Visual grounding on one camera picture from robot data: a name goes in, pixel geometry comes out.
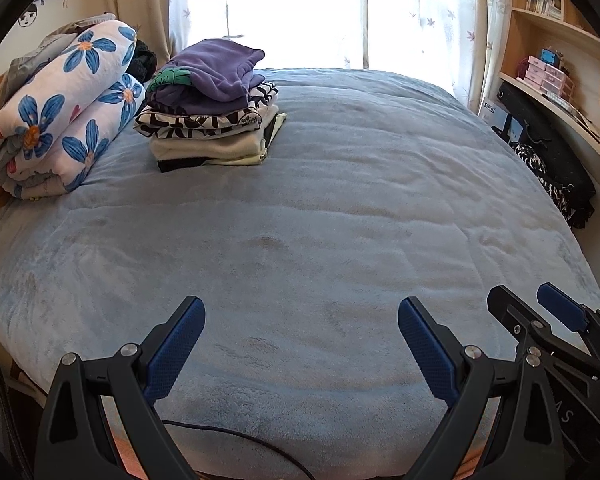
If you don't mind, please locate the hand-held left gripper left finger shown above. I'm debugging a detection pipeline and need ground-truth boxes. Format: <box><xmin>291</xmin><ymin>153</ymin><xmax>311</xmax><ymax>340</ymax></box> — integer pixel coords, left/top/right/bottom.
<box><xmin>32</xmin><ymin>296</ymin><xmax>207</xmax><ymax>480</ymax></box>

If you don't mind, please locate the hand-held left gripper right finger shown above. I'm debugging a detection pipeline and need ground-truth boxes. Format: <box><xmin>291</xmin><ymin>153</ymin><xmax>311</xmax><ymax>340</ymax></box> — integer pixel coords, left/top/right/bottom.
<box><xmin>397</xmin><ymin>296</ymin><xmax>567</xmax><ymax>480</ymax></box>

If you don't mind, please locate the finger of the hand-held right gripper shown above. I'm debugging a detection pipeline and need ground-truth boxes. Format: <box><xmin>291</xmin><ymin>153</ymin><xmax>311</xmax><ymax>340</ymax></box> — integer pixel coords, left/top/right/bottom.
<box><xmin>486</xmin><ymin>284</ymin><xmax>600</xmax><ymax>379</ymax></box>
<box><xmin>536</xmin><ymin>282</ymin><xmax>600</xmax><ymax>357</ymax></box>

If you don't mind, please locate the purple hoodie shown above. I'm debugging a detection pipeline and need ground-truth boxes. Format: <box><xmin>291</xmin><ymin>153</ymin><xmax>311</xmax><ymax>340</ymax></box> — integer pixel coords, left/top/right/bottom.
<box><xmin>145</xmin><ymin>41</ymin><xmax>267</xmax><ymax>112</ymax></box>

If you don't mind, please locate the black white speckled cloth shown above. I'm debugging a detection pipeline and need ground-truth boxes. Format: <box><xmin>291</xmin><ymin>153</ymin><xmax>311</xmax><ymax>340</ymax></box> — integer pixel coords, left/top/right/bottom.
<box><xmin>510</xmin><ymin>142</ymin><xmax>579</xmax><ymax>222</ymax></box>

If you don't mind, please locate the black bag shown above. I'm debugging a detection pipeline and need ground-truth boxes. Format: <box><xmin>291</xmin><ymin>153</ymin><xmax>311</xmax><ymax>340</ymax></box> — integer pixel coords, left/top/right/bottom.
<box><xmin>497</xmin><ymin>82</ymin><xmax>598</xmax><ymax>231</ymax></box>

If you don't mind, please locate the grey-blue fleece blanket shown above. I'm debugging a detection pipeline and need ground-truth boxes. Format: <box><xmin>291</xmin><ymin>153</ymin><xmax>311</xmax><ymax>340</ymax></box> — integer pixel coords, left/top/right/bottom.
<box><xmin>0</xmin><ymin>67</ymin><xmax>600</xmax><ymax>480</ymax></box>

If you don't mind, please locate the white printed box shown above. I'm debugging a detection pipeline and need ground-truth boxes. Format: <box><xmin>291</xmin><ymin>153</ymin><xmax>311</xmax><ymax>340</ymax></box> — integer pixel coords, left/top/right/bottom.
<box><xmin>480</xmin><ymin>95</ymin><xmax>527</xmax><ymax>144</ymax></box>

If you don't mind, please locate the pink drawer organizer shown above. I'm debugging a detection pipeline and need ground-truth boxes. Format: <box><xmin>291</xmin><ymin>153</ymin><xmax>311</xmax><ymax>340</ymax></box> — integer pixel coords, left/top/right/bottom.
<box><xmin>522</xmin><ymin>55</ymin><xmax>567</xmax><ymax>96</ymax></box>

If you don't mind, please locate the pale yellow garment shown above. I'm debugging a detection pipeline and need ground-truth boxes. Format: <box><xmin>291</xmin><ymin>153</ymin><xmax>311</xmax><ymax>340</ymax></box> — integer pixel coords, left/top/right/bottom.
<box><xmin>205</xmin><ymin>112</ymin><xmax>289</xmax><ymax>166</ymax></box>

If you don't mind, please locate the blue floral quilt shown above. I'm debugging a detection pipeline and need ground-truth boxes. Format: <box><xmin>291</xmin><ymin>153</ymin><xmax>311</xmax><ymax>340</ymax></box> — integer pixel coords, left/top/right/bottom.
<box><xmin>0</xmin><ymin>19</ymin><xmax>147</xmax><ymax>202</ymax></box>

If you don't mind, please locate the wooden desk shelf unit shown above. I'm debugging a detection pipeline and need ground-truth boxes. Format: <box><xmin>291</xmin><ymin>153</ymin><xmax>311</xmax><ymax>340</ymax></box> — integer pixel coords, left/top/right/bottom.
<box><xmin>499</xmin><ymin>0</ymin><xmax>600</xmax><ymax>192</ymax></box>

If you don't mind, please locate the row of books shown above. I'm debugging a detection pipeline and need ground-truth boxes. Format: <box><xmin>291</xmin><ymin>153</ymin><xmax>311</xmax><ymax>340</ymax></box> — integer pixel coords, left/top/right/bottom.
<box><xmin>525</xmin><ymin>0</ymin><xmax>564</xmax><ymax>22</ymax></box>

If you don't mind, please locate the leaf print curtain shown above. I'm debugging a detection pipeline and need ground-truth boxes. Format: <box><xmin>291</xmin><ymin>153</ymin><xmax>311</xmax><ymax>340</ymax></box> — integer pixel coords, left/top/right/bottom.
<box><xmin>100</xmin><ymin>0</ymin><xmax>232</xmax><ymax>72</ymax></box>
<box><xmin>367</xmin><ymin>0</ymin><xmax>512</xmax><ymax>117</ymax></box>

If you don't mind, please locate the grey cloth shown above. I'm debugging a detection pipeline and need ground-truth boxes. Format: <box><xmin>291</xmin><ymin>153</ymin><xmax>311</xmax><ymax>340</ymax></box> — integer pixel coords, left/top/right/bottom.
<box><xmin>0</xmin><ymin>12</ymin><xmax>117</xmax><ymax>117</ymax></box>

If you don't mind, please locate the black cable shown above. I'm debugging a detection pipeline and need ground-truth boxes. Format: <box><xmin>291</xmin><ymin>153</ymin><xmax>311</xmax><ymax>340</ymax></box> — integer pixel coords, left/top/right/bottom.
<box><xmin>161</xmin><ymin>420</ymin><xmax>317</xmax><ymax>480</ymax></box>

